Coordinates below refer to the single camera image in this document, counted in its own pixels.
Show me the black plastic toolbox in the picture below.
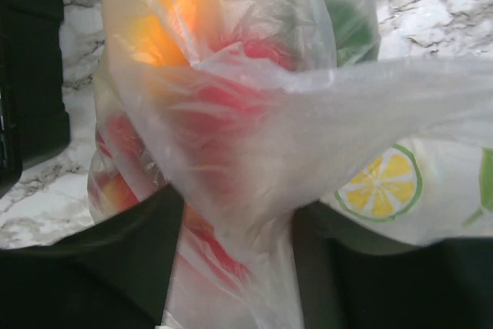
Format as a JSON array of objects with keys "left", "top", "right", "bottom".
[{"left": 1, "top": 0, "right": 70, "bottom": 195}]

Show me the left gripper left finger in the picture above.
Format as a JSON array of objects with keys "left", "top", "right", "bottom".
[{"left": 1, "top": 186, "right": 184, "bottom": 328}]

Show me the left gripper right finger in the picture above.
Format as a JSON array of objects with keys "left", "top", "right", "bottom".
[{"left": 292, "top": 202, "right": 492, "bottom": 328}]

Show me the clear plastic bag of fruits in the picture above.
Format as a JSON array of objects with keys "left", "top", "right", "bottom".
[{"left": 88, "top": 0, "right": 492, "bottom": 328}]

